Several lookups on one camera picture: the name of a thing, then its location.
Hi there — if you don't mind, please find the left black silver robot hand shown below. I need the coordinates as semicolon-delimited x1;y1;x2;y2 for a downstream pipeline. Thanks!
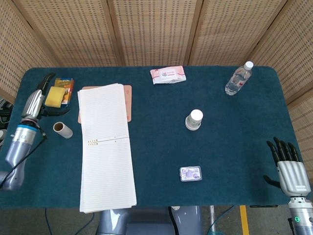
21;72;71;120

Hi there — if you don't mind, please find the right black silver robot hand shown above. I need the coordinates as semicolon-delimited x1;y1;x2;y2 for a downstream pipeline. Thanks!
263;137;312;197

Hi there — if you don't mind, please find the beige paper notepad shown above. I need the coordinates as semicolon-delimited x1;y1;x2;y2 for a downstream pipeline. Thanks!
77;83;137;214

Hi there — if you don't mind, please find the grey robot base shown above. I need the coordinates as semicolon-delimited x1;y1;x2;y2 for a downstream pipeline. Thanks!
97;205;203;235

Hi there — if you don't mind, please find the yellow sponge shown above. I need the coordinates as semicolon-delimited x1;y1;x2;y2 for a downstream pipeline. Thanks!
44;86;67;108

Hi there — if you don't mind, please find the black equipment beside table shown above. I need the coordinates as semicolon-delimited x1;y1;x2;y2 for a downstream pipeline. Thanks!
0;97;14;147

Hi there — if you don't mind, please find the colourful small cardboard box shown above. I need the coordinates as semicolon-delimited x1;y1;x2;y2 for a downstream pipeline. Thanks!
54;77;75;106

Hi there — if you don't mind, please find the cardboard tube roll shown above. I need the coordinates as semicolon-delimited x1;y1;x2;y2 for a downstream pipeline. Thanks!
53;122;74;139

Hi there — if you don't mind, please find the blue table cloth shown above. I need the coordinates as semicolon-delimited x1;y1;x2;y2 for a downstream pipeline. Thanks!
0;65;300;209

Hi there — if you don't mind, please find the metal table leg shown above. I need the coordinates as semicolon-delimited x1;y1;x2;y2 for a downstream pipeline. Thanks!
209;205;216;233

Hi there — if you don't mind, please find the pink cartoon mouse pad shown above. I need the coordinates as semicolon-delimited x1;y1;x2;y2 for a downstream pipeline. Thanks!
77;85;133;124

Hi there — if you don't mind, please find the clear plastic floss box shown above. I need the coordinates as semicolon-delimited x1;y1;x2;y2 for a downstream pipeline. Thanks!
179;165;203;183

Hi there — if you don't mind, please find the clear plastic water bottle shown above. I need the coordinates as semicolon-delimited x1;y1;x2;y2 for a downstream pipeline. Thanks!
224;61;254;96

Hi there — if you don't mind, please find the stack of paper cups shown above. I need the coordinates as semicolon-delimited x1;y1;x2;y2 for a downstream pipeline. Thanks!
184;109;204;131

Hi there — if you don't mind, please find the pink white wet wipes pack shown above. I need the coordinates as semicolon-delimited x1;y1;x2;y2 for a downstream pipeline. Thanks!
150;65;187;85

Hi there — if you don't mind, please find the bamboo folding screen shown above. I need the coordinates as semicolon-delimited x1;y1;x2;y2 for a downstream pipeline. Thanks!
0;0;313;172

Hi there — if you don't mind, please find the teal floor cable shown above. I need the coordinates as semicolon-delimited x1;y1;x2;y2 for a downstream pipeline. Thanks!
207;205;235;235

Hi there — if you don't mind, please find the dark blue floor cable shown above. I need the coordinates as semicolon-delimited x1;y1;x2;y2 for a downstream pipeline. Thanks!
45;207;95;235

